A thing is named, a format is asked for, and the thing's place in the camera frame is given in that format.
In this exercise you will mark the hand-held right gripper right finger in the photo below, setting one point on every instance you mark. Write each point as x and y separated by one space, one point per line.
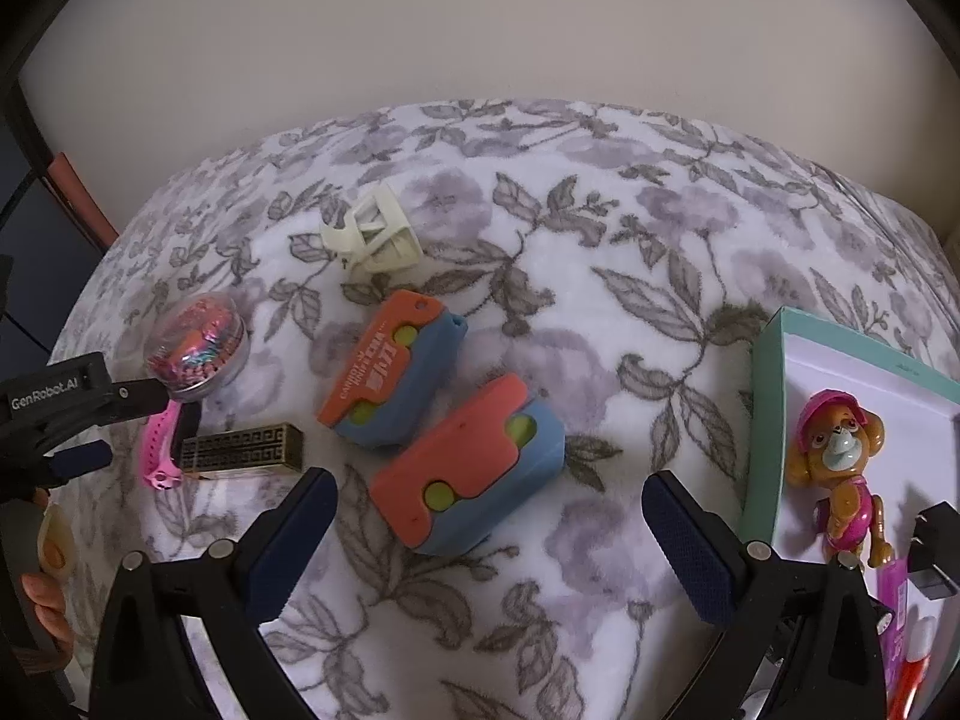
690 547

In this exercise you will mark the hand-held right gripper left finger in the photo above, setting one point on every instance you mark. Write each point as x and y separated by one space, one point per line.
292 540

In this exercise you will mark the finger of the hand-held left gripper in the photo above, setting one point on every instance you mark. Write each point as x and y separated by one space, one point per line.
146 392
79 460

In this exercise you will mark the pink toy watch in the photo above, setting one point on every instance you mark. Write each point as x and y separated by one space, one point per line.
159 442

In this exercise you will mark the round tin with colourful trinkets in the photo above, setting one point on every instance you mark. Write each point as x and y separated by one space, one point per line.
195 349

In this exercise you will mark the gold black patterned lighter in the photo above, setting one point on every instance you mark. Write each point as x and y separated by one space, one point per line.
240 450

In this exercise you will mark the pink brown puppy figure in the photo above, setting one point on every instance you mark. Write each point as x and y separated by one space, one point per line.
832 450

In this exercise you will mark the plain orange blue toy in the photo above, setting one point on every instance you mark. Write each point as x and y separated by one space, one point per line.
457 465

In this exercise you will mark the orange blue toy with print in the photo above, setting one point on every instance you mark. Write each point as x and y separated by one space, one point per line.
375 375

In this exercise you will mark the purple lip balm tube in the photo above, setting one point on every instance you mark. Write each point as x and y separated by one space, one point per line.
892 615

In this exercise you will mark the black charger plug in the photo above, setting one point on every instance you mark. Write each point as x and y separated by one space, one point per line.
941 540

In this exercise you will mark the teal white box tray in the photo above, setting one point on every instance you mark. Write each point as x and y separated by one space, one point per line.
900 405

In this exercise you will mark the red white glue stick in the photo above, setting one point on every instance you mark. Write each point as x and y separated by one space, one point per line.
911 682

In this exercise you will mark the cream hair claw clip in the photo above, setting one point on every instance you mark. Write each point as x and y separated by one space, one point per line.
382 240

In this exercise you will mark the person's left hand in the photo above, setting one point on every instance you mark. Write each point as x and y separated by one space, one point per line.
49 600

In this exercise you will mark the dark cabinet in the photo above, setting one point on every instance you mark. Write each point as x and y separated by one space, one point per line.
30 255

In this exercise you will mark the grey floral blanket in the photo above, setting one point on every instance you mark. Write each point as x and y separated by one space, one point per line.
600 255

